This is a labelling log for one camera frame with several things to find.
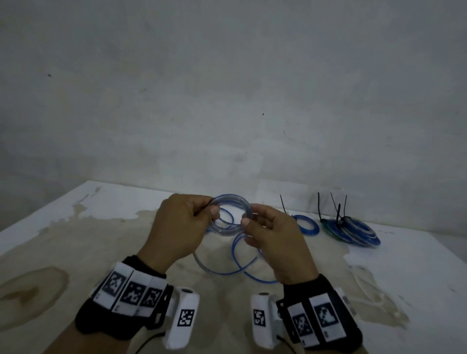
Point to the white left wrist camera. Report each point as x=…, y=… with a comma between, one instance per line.
x=184, y=317

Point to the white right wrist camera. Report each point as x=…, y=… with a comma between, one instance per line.
x=262, y=321

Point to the person's right hand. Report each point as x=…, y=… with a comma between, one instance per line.
x=284, y=244

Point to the person's left hand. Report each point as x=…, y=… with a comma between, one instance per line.
x=175, y=233

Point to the black wristband with markers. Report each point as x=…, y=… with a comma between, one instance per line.
x=321, y=313
x=120, y=295

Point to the black right wristband with markers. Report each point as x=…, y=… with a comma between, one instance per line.
x=321, y=313

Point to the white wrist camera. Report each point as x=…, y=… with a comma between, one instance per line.
x=184, y=317
x=262, y=321

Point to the black left wristband with markers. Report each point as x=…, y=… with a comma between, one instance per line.
x=120, y=295

